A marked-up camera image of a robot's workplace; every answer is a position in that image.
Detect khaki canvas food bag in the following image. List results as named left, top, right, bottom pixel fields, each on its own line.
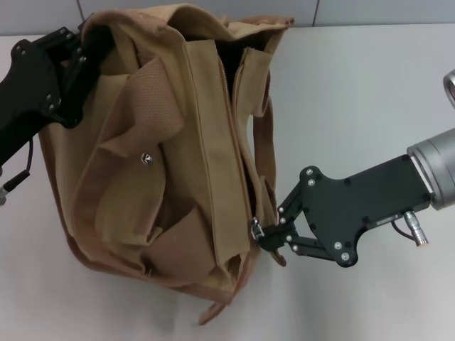
left=38, top=3, right=296, bottom=317

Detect silver zipper pull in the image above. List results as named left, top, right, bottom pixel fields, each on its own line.
left=250, top=217, right=266, bottom=239

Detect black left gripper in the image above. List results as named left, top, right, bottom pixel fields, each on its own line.
left=0, top=21, right=118, bottom=168

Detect right gripper connector cable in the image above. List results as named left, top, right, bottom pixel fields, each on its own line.
left=390, top=210, right=431, bottom=247

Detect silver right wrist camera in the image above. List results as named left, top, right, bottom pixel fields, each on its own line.
left=442, top=69, right=455, bottom=111

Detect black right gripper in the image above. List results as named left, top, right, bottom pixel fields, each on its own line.
left=259, top=154, right=433, bottom=268

